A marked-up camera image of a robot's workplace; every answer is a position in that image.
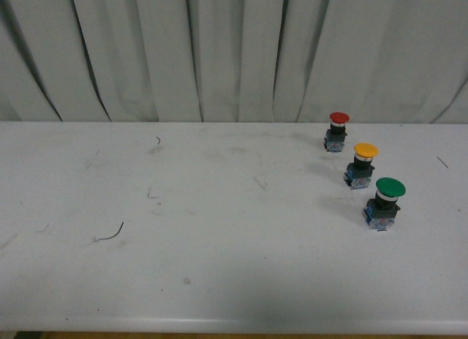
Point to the red mushroom push button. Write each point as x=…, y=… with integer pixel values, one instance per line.
x=336, y=134

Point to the yellow mushroom push button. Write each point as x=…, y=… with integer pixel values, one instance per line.
x=359, y=172

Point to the green mushroom push button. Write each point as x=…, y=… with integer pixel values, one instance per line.
x=380, y=212

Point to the white curtain backdrop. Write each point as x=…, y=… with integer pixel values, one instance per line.
x=286, y=61

